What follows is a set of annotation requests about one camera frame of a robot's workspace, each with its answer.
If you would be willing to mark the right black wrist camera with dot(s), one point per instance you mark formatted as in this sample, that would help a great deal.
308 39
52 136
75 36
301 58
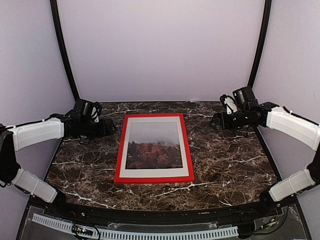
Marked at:
242 99

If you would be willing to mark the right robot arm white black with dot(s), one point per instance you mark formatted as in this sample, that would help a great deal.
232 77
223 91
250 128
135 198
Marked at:
280 119

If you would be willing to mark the white slotted cable duct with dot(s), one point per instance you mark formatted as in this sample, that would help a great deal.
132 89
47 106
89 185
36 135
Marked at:
121 231

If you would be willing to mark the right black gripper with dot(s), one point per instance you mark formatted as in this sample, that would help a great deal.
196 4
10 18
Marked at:
217 116

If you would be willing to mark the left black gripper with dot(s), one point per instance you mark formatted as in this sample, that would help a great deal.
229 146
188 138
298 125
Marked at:
102 132

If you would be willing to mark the black left corner post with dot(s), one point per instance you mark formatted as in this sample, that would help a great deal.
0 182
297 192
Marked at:
62 48

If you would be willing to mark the autumn forest photo print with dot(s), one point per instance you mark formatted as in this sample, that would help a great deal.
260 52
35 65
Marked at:
153 145

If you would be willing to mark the black right corner post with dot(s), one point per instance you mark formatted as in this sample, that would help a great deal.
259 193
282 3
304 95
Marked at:
260 43

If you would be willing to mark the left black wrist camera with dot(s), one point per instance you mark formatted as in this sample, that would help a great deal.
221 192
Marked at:
84 110

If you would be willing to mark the red wooden picture frame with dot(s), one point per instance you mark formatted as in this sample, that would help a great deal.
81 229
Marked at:
120 162

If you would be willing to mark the black front mounting rail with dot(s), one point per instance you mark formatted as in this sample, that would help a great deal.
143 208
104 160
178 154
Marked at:
238 215

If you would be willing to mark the white photo mat board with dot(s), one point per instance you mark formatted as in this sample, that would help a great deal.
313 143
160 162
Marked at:
125 150

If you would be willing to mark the black corner post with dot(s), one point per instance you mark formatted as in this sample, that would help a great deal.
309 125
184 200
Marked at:
260 43
62 48

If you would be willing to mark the small circuit board with led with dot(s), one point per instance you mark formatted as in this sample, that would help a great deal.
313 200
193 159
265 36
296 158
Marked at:
76 229

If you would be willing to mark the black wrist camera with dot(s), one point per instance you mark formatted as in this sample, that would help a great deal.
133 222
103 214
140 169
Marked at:
84 110
242 99

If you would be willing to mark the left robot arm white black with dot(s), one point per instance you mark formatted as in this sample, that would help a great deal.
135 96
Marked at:
18 139

